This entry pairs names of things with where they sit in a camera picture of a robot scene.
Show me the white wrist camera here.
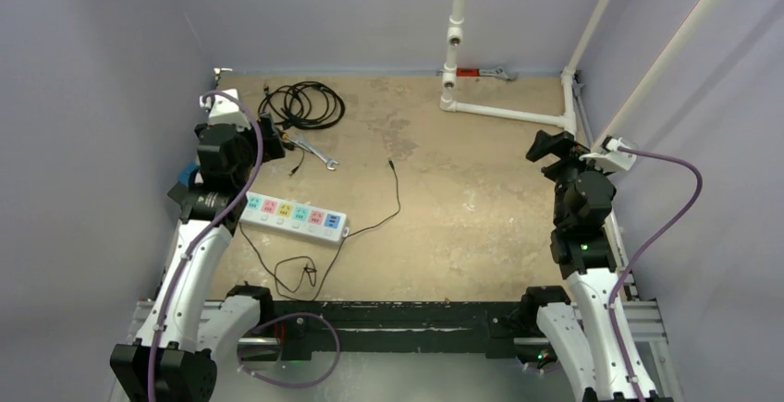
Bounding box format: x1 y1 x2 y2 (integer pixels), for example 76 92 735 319
579 136 639 174
199 89 251 132

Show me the coiled black cable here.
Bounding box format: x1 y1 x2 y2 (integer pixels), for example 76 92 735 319
257 81 347 131

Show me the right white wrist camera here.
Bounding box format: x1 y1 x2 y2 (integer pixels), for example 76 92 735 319
579 136 639 174

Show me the thin black adapter cable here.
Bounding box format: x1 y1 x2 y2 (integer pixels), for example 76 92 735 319
237 159 402 302

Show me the white colourful power strip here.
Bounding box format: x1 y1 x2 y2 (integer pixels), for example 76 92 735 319
240 192 349 245

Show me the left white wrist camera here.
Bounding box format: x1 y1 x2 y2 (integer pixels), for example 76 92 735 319
199 89 251 132

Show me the red handled adjustable wrench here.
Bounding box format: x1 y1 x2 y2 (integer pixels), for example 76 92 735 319
456 67 518 81

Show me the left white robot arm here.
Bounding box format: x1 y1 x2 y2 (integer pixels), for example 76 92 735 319
110 114 285 401

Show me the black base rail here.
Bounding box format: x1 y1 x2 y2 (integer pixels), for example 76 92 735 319
259 301 549 360

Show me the blue wall socket box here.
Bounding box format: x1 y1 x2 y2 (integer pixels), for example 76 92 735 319
178 162 201 187

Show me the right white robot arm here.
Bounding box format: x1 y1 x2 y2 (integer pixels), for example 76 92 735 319
519 130 665 401

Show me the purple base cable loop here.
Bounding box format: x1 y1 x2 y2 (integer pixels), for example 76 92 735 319
236 311 342 389

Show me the white PVC pipe frame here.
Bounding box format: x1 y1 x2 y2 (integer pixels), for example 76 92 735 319
438 0 752 150

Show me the silver open-end wrench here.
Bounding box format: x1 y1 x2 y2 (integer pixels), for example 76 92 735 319
288 134 339 171

